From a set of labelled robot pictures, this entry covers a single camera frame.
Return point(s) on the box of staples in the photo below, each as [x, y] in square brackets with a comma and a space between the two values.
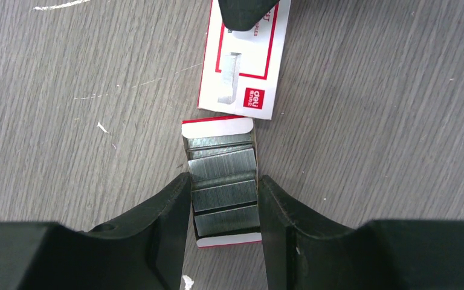
[222, 162]

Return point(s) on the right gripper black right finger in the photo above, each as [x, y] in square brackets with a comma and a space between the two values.
[306, 250]

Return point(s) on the staple box lid sleeve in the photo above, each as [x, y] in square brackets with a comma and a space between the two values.
[241, 69]

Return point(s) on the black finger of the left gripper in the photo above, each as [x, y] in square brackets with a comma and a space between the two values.
[242, 15]

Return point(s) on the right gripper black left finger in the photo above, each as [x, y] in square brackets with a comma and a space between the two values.
[142, 248]

